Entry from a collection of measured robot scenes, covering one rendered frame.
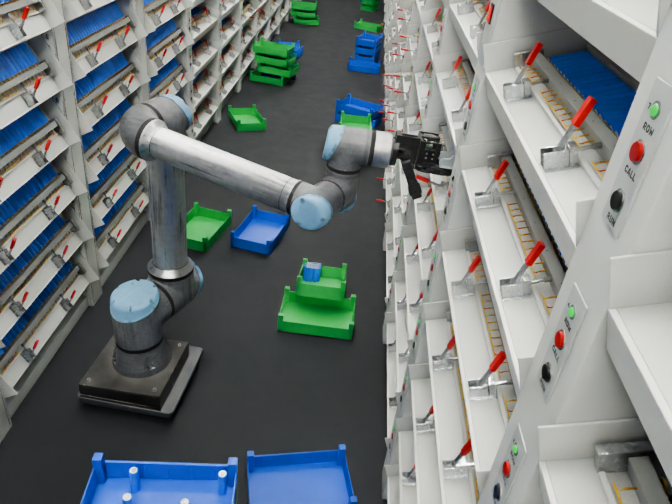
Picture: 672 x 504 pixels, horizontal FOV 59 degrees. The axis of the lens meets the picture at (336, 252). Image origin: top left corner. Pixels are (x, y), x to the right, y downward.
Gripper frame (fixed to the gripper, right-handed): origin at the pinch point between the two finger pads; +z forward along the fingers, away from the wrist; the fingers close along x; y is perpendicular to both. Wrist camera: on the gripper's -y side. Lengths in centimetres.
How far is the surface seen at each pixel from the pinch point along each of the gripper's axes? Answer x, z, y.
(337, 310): 57, -23, -96
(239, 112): 273, -104, -96
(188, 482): -60, -56, -57
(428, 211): 22.3, -2.5, -24.9
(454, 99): 12.7, -5.1, 13.6
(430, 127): 39.5, -5.0, -4.2
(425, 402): -38, -4, -45
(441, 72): 39.1, -5.6, 13.3
